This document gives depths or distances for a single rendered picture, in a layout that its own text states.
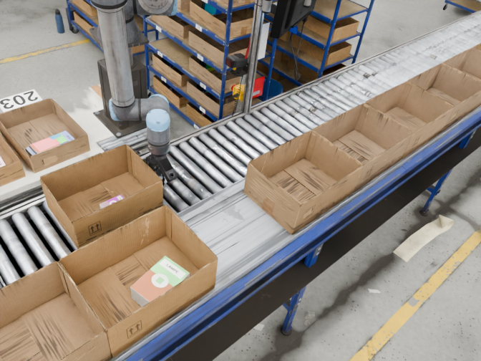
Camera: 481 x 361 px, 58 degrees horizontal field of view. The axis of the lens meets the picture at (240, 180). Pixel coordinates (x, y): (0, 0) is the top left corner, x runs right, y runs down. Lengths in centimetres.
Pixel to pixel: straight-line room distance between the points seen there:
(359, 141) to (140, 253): 123
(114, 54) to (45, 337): 94
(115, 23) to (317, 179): 105
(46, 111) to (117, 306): 132
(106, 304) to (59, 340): 17
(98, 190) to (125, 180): 13
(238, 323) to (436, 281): 160
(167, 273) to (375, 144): 128
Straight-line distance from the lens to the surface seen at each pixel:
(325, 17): 341
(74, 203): 198
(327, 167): 198
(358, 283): 278
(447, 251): 323
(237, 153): 222
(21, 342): 150
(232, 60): 231
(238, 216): 173
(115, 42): 159
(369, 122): 226
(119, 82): 170
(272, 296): 184
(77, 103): 258
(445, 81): 292
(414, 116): 260
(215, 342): 172
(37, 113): 248
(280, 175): 193
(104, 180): 205
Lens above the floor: 216
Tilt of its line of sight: 43 degrees down
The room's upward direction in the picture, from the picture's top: 8 degrees clockwise
